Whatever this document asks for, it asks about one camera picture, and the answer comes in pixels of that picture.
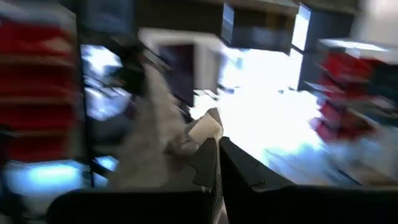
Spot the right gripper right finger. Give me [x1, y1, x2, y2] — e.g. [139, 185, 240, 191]
[219, 136, 295, 224]

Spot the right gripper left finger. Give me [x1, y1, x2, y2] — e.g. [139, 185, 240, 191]
[190, 137, 219, 189]

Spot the grey plaid towel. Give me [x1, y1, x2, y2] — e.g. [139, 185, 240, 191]
[107, 63, 229, 224]

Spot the white framed cabinet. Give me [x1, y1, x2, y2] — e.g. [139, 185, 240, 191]
[138, 27, 225, 94]

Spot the red bin shelf rack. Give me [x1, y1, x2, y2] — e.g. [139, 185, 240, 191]
[0, 17, 78, 164]
[310, 39, 398, 144]

